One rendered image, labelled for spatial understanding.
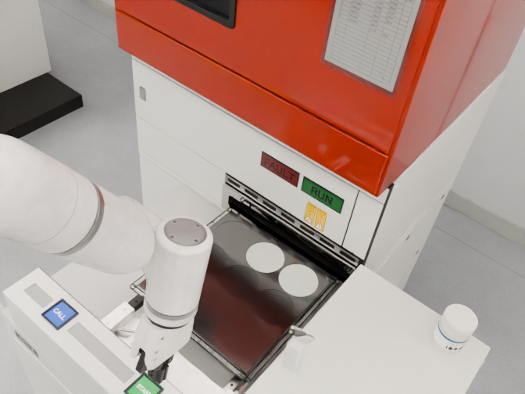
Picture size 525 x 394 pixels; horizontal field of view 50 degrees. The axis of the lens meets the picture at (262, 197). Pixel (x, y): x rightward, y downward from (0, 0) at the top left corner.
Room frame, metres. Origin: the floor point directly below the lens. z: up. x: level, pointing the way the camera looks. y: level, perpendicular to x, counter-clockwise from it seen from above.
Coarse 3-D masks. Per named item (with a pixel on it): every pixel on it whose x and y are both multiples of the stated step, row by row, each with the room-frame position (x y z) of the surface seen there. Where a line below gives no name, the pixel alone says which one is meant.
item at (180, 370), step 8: (136, 320) 0.70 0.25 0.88; (128, 328) 0.67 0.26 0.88; (136, 328) 0.68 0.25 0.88; (120, 336) 0.65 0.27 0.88; (128, 336) 0.65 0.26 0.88; (176, 352) 0.63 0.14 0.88; (176, 360) 0.61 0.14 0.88; (184, 360) 0.62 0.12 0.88; (176, 368) 0.59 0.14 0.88; (184, 368) 0.60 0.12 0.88; (192, 368) 0.60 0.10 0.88; (168, 376) 0.57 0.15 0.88; (176, 376) 0.58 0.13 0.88; (184, 376) 0.58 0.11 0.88; (192, 376) 0.58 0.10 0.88; (200, 376) 0.58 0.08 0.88; (176, 384) 0.56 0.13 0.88; (184, 384) 0.56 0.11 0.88; (192, 384) 0.56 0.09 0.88; (200, 384) 0.57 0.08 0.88; (208, 384) 0.57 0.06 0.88; (184, 392) 0.54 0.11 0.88; (192, 392) 0.54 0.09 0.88; (200, 392) 0.55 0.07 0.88; (208, 392) 0.55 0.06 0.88; (216, 392) 0.55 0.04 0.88
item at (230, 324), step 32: (224, 224) 1.02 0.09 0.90; (224, 256) 0.91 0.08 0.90; (288, 256) 0.94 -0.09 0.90; (224, 288) 0.81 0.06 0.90; (256, 288) 0.82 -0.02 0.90; (320, 288) 0.85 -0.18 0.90; (224, 320) 0.72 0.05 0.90; (256, 320) 0.73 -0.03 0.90; (288, 320) 0.74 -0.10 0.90; (224, 352) 0.64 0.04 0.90; (256, 352) 0.65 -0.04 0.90
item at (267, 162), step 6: (264, 156) 1.07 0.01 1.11; (264, 162) 1.07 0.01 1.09; (270, 162) 1.06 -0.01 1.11; (276, 162) 1.05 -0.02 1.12; (270, 168) 1.06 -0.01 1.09; (276, 168) 1.05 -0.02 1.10; (282, 168) 1.04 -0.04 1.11; (282, 174) 1.04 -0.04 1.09; (288, 174) 1.03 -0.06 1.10; (294, 174) 1.02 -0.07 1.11; (288, 180) 1.03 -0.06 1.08; (294, 180) 1.02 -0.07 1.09
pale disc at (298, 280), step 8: (296, 264) 0.91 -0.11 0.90; (280, 272) 0.88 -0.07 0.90; (288, 272) 0.89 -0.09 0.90; (296, 272) 0.89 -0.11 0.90; (304, 272) 0.89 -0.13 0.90; (312, 272) 0.90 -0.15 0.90; (280, 280) 0.86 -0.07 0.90; (288, 280) 0.86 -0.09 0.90; (296, 280) 0.86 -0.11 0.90; (304, 280) 0.87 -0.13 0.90; (312, 280) 0.87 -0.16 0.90; (288, 288) 0.83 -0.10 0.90; (296, 288) 0.84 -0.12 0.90; (304, 288) 0.84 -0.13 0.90; (312, 288) 0.84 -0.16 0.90
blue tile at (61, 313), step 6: (60, 306) 0.65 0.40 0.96; (66, 306) 0.66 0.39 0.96; (48, 312) 0.64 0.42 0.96; (54, 312) 0.64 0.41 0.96; (60, 312) 0.64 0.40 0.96; (66, 312) 0.64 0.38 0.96; (72, 312) 0.65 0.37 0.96; (48, 318) 0.62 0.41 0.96; (54, 318) 0.62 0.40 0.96; (60, 318) 0.63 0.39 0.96; (66, 318) 0.63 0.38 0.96; (60, 324) 0.61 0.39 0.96
